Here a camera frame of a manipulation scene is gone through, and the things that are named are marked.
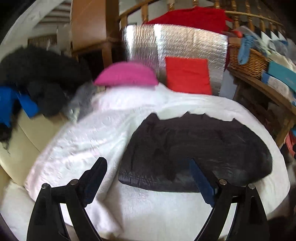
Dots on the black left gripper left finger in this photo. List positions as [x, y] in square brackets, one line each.
[47, 223]

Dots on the black quilted puffer jacket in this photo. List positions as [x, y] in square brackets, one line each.
[158, 154]

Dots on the cream leather sofa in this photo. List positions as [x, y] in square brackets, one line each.
[32, 140]

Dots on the white textured bed blanket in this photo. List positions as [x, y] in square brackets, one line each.
[121, 212]

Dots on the wooden side table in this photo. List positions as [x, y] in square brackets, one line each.
[274, 111]

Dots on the grey garment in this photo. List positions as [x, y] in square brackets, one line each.
[80, 104]

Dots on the blue jacket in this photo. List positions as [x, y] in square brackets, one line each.
[8, 99]

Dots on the pile of black coats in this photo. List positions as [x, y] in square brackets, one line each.
[49, 79]

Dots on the white patterned box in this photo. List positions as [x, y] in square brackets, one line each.
[277, 85]

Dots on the teal cardboard box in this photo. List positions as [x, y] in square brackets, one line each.
[282, 73]

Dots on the wicker basket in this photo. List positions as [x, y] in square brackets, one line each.
[254, 66]

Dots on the red pillow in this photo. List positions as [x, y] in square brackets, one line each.
[188, 75]

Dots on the pink pillow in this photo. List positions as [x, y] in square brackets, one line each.
[127, 74]

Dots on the light blue cloth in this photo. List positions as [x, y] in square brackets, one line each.
[247, 43]

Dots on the brown wooden cabinet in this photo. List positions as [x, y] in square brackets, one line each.
[94, 26]

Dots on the silver foil insulation board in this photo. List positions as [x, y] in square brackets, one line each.
[151, 44]

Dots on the red blanket on railing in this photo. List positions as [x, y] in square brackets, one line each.
[209, 19]

